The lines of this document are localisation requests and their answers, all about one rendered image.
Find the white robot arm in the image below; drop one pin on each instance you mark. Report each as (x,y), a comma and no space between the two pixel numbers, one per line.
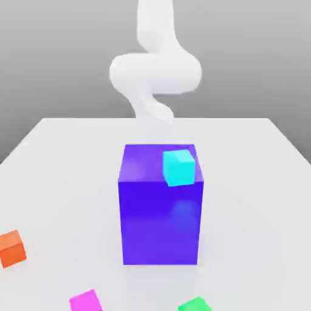
(155,70)

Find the small green cube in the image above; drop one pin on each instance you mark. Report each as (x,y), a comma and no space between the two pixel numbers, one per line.
(195,305)

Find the large purple box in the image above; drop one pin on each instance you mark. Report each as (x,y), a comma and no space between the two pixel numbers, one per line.
(158,223)

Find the small cyan cube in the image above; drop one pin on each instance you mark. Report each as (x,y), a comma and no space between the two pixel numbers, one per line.
(179,168)

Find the small orange cube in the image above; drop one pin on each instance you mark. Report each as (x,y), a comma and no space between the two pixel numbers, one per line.
(11,250)

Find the small magenta cube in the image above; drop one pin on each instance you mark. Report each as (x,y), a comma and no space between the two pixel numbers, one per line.
(85,302)

